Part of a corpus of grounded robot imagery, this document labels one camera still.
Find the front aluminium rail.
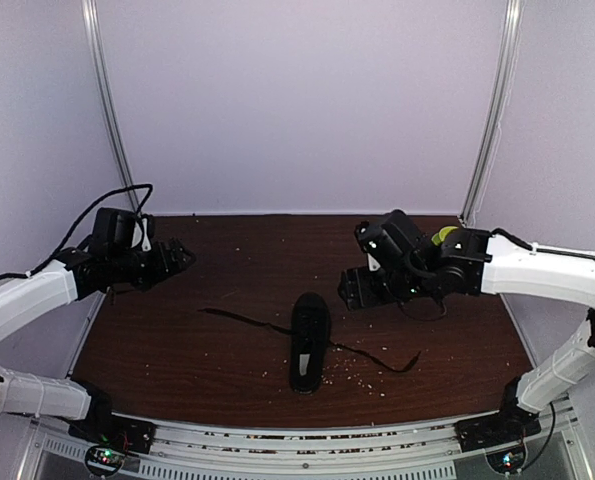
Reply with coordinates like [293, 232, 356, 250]
[26, 394, 595, 480]

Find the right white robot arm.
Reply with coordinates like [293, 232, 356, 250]
[338, 210, 595, 442]

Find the aluminium frame post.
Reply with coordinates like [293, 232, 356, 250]
[81, 0, 134, 188]
[460, 0, 525, 227]

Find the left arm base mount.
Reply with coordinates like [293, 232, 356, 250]
[66, 415, 156, 478]

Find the black sneaker shoe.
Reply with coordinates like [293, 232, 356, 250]
[289, 292, 331, 394]

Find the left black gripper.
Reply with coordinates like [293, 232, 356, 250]
[109, 237, 196, 292]

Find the right aluminium frame post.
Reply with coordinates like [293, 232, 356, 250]
[460, 0, 525, 227]

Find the left aluminium frame post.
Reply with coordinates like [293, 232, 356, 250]
[81, 0, 134, 188]

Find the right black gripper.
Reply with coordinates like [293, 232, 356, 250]
[338, 267, 432, 313]

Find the green bowl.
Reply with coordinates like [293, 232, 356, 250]
[431, 226, 459, 246]

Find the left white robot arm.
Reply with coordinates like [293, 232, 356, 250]
[0, 239, 196, 444]

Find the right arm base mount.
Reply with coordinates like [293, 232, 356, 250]
[455, 414, 541, 476]

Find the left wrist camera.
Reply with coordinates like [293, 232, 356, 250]
[88, 207, 155, 256]

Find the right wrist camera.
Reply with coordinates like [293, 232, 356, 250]
[354, 221, 392, 272]

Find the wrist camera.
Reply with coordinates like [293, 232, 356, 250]
[88, 207, 155, 256]
[354, 221, 392, 272]

